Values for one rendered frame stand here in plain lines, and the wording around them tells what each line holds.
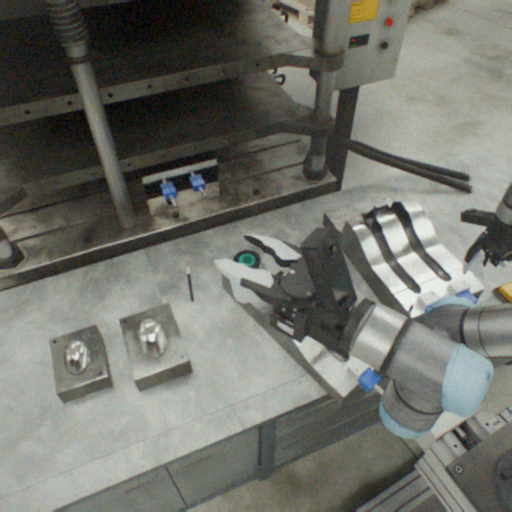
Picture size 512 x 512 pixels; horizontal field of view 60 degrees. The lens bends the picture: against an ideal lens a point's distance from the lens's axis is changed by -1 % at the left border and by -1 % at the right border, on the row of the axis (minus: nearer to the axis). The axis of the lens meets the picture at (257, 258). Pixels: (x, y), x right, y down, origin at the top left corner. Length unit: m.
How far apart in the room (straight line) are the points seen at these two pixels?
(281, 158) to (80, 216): 0.83
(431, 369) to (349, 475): 1.50
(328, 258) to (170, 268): 1.01
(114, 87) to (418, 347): 1.13
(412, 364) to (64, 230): 1.41
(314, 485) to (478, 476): 1.08
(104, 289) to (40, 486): 0.57
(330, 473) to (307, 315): 1.48
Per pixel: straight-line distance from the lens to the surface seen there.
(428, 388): 0.56
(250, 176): 1.83
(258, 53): 1.54
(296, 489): 1.98
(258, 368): 1.26
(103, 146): 1.45
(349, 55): 1.76
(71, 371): 1.29
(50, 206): 1.87
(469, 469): 1.00
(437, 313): 0.72
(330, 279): 0.53
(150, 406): 1.24
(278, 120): 1.67
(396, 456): 2.09
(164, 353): 1.23
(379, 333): 0.55
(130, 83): 1.42
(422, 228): 1.52
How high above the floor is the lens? 1.92
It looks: 49 degrees down
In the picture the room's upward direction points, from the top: straight up
